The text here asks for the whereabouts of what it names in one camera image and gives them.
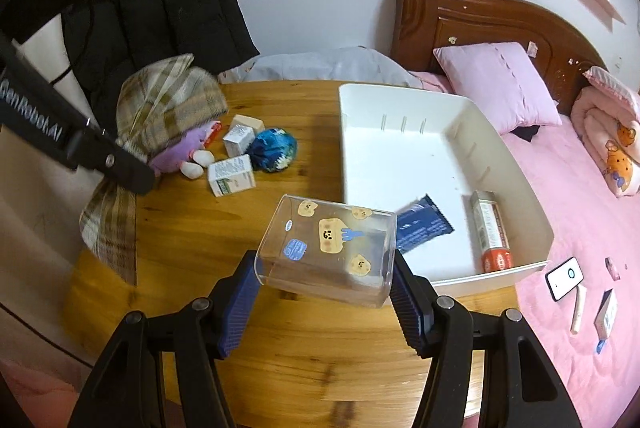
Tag dark blue snack packet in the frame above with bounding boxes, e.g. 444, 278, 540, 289
395, 194, 455, 253

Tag white green medicine box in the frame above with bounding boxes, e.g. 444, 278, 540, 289
207, 154, 257, 199

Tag beige box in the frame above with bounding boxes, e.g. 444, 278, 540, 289
229, 114, 266, 139

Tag pink bed sheet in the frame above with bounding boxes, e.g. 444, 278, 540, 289
410, 70, 640, 428

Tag pink pillow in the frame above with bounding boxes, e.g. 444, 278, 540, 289
432, 42, 563, 136

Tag long white red box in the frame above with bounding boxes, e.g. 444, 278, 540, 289
470, 190, 515, 273

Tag brown wooden headboard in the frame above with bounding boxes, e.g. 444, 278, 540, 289
390, 0, 608, 116

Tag black cloth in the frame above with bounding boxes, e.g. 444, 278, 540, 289
510, 124, 542, 143

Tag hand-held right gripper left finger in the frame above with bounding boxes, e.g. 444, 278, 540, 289
67, 250, 261, 428

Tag white tube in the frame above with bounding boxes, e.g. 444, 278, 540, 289
571, 285, 587, 335

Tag pink rolled bear-print blanket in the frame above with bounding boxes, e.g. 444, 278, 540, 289
570, 65, 640, 199

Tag purple plush toy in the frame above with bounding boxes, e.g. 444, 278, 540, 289
149, 120, 223, 181

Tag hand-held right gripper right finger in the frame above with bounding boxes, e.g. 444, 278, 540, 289
389, 253, 583, 428

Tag smartphone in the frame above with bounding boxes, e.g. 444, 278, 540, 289
545, 257, 585, 302

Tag white blue small box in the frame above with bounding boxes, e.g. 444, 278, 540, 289
593, 289, 618, 355

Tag cream chair seat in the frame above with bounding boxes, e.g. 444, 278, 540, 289
338, 82, 556, 299

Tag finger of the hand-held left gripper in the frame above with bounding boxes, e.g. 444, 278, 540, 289
69, 127, 157, 195

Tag white bedding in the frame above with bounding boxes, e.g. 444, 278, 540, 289
217, 46, 426, 89

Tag clear plastic box bear stickers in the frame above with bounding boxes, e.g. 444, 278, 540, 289
254, 194, 398, 309

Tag plaid cloth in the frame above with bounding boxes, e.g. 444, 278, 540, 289
80, 54, 229, 286

